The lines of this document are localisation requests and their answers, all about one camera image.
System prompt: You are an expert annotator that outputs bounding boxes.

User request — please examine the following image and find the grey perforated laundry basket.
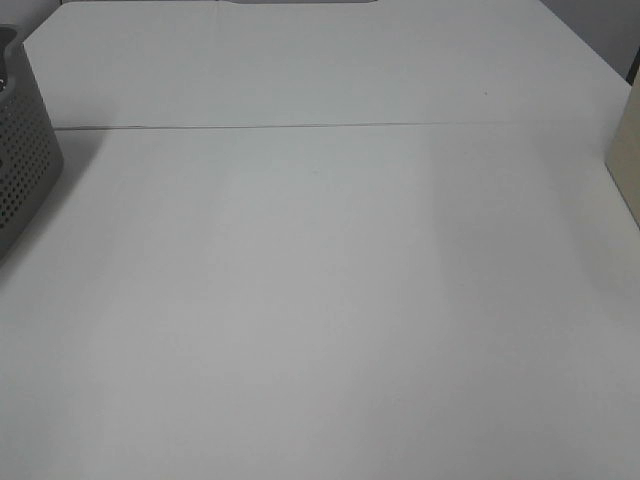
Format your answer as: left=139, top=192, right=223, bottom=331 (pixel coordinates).
left=1, top=24, right=64, bottom=256

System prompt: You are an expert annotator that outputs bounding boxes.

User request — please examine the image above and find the beige box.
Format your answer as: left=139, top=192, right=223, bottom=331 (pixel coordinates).
left=605, top=76, right=640, bottom=224

